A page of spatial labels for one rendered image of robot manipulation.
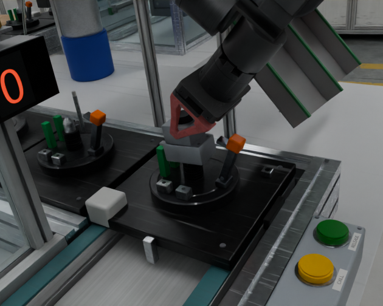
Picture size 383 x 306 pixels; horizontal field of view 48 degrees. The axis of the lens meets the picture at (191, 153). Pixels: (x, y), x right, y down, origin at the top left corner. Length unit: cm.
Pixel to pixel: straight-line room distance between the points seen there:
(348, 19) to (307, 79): 375
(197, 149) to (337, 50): 51
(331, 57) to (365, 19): 361
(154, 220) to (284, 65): 41
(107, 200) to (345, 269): 34
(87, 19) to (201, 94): 100
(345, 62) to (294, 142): 20
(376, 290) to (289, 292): 19
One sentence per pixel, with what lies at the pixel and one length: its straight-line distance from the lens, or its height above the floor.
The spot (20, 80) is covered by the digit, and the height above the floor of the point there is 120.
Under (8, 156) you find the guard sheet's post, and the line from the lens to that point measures 57.
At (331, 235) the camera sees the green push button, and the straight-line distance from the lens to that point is 58.
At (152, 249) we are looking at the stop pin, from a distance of 60.
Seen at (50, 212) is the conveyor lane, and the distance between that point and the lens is 71.
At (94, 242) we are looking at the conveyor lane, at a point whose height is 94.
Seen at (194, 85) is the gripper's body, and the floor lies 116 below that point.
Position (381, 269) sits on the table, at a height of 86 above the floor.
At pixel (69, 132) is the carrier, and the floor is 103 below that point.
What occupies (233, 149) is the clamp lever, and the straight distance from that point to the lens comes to 58.
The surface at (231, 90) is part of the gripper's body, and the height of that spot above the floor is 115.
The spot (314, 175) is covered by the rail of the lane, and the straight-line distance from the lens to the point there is 70.
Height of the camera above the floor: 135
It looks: 30 degrees down
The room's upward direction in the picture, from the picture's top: 7 degrees counter-clockwise
